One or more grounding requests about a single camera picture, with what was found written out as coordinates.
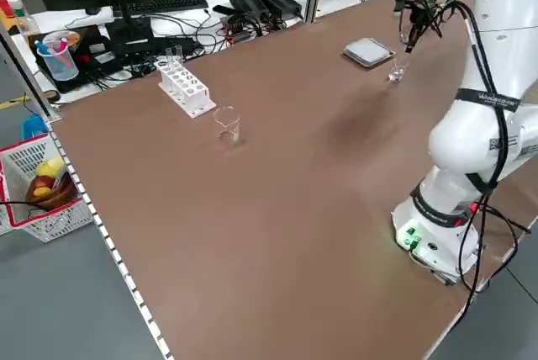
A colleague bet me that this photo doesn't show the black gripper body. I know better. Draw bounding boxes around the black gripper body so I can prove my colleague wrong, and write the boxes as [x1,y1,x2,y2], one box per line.
[409,0,445,31]

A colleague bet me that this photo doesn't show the glass stirring rod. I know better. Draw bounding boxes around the glass stirring rod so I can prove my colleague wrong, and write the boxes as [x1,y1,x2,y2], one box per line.
[398,14,411,73]

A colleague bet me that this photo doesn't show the small glass beaker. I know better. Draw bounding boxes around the small glass beaker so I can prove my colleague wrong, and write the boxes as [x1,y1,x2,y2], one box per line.
[387,59,409,83]

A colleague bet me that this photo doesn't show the large glass beaker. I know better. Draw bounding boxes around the large glass beaker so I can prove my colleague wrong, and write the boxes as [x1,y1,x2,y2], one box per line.
[212,106,243,149]

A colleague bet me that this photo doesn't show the silver digital scale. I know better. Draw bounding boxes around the silver digital scale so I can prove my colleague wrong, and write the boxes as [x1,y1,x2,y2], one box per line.
[340,37,397,69]

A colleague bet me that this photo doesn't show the white test tube rack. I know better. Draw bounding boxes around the white test tube rack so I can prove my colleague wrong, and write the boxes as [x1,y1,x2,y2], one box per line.
[153,56,218,119]

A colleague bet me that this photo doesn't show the black keyboard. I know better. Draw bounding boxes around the black keyboard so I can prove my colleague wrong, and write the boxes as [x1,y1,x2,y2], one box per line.
[125,0,210,16]

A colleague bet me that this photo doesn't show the black monitor stand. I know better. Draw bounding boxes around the black monitor stand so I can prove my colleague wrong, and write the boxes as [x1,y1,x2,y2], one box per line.
[104,0,155,56]

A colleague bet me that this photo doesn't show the black case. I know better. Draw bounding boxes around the black case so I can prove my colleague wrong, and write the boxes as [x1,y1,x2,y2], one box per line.
[37,25,155,94]

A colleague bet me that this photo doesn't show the clear jug with pens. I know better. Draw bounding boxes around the clear jug with pens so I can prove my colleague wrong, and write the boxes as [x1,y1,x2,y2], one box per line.
[35,30,81,82]

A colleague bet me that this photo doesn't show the yellow fruit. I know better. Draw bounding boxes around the yellow fruit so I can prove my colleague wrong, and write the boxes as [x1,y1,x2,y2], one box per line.
[35,156,66,178]

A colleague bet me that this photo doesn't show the blue plastic object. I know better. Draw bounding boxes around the blue plastic object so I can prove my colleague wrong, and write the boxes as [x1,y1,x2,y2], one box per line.
[20,114,50,140]

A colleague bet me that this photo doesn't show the clear bottle with white cap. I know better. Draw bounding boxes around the clear bottle with white cap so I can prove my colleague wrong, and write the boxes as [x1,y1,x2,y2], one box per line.
[6,0,41,48]

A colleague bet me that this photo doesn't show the brown wooden bowl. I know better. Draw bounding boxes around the brown wooden bowl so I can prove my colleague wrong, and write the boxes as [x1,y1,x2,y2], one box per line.
[24,174,79,212]

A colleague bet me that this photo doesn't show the white basket with red rim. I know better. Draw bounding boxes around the white basket with red rim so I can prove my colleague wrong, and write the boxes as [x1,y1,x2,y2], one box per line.
[0,132,96,243]

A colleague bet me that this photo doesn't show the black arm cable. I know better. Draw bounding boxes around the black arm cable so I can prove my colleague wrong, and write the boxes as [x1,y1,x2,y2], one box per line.
[456,0,529,296]

